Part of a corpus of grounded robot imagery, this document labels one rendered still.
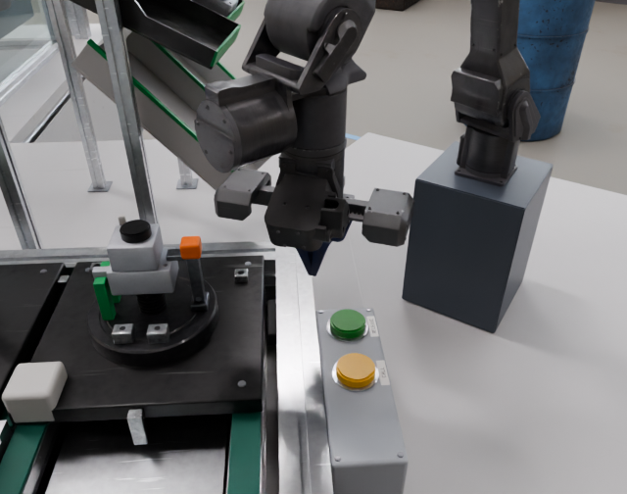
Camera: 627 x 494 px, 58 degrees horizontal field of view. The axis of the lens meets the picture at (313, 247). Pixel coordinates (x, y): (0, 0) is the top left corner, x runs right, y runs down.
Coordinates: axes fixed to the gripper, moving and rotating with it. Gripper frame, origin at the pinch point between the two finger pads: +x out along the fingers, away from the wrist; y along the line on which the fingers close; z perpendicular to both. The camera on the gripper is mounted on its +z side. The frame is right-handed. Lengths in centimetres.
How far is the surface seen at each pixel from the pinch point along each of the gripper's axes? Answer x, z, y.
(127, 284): 3.1, 7.6, -17.5
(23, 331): 10.1, 10.9, -29.9
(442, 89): 112, -365, -11
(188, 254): 0.5, 4.2, -12.0
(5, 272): 10.2, 2.6, -39.4
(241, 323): 10.1, 2.9, -7.5
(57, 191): 22, -33, -62
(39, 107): 22, -70, -95
